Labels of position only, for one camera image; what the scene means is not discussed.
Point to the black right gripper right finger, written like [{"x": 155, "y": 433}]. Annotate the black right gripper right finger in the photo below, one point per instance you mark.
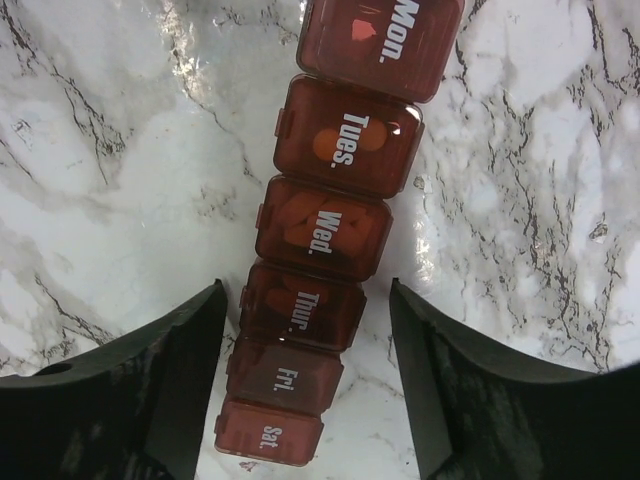
[{"x": 479, "y": 409}]

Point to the red weekly pill organizer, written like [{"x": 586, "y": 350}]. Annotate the red weekly pill organizer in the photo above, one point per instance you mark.
[{"x": 346, "y": 138}]

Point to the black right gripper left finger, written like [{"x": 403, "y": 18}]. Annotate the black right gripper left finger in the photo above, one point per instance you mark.
[{"x": 134, "y": 408}]

